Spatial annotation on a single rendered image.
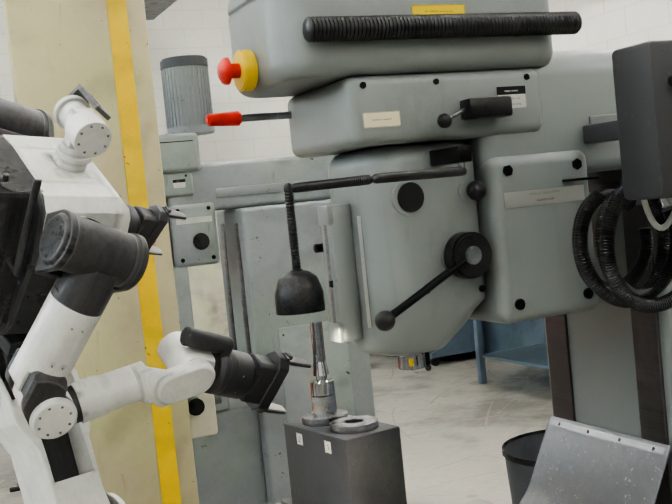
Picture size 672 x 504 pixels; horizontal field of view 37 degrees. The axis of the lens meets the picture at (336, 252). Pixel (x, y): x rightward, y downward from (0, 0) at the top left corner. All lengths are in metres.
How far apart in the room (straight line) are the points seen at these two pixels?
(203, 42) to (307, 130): 9.53
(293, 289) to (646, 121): 0.53
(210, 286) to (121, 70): 6.87
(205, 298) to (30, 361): 8.32
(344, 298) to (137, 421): 1.81
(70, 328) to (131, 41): 1.74
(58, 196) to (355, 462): 0.68
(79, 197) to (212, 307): 8.31
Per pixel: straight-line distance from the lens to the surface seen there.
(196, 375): 1.79
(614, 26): 7.68
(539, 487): 1.95
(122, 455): 3.27
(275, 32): 1.44
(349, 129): 1.44
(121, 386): 1.78
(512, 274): 1.56
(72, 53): 3.23
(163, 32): 10.99
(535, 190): 1.59
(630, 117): 1.44
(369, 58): 1.45
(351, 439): 1.80
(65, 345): 1.67
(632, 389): 1.78
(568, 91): 1.65
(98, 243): 1.60
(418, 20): 1.46
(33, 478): 1.94
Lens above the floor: 1.56
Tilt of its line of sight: 3 degrees down
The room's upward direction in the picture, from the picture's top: 6 degrees counter-clockwise
